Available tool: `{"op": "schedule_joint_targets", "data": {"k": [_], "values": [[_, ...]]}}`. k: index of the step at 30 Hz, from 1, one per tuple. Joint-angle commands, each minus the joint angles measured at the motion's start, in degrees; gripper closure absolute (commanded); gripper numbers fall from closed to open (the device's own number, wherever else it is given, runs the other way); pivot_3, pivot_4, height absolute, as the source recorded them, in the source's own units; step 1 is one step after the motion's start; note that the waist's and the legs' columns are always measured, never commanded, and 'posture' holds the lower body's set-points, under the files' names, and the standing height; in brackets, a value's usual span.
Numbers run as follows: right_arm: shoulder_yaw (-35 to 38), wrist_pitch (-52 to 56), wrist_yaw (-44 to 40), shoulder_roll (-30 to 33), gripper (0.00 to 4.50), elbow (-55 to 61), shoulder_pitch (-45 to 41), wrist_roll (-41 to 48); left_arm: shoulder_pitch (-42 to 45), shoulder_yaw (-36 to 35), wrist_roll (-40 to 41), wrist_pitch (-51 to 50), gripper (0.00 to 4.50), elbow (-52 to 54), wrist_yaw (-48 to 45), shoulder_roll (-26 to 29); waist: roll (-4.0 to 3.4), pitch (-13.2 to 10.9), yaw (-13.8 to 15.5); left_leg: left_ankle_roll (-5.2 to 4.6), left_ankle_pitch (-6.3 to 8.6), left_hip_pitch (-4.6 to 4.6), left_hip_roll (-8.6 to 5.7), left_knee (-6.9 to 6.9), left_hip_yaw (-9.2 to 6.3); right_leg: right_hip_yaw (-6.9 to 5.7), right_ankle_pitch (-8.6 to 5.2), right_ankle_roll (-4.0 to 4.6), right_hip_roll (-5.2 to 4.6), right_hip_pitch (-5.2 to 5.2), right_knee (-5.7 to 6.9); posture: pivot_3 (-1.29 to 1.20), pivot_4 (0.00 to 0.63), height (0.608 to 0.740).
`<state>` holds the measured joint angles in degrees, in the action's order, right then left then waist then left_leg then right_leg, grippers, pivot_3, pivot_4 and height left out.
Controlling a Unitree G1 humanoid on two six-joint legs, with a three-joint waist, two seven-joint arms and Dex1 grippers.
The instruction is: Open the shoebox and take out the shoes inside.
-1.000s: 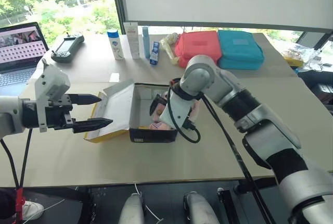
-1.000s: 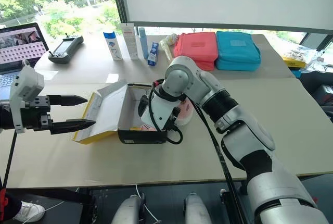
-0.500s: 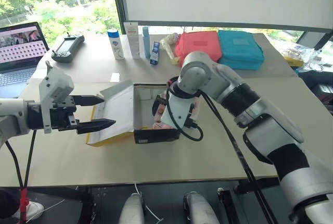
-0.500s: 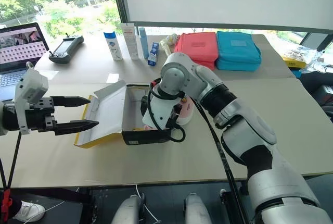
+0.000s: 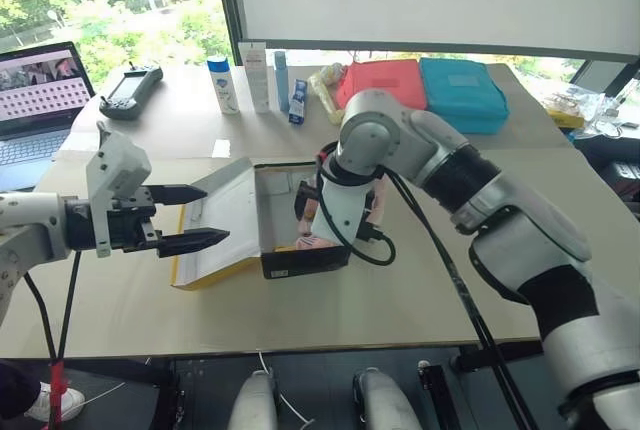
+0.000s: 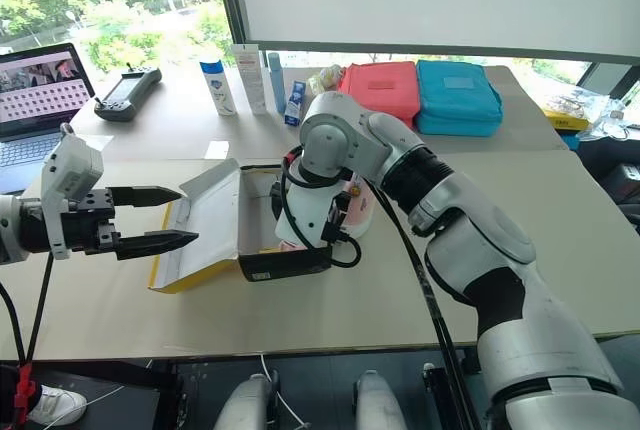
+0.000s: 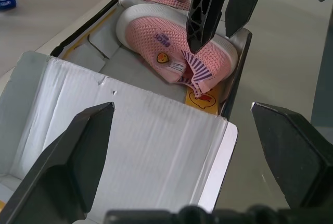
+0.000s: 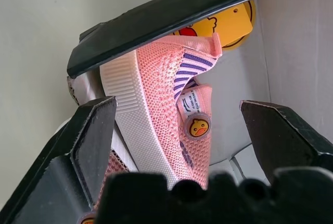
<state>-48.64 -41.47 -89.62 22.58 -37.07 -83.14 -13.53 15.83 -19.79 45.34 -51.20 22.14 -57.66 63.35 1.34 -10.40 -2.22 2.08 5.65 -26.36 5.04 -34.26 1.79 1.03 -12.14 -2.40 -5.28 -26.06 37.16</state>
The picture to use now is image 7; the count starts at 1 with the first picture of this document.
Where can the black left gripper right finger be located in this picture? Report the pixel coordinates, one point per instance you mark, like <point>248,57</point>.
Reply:
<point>299,161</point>

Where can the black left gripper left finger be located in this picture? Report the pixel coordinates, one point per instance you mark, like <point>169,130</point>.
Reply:
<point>59,172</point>

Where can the white cardboard shoebox with lid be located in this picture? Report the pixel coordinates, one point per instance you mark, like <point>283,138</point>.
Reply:
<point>145,135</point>

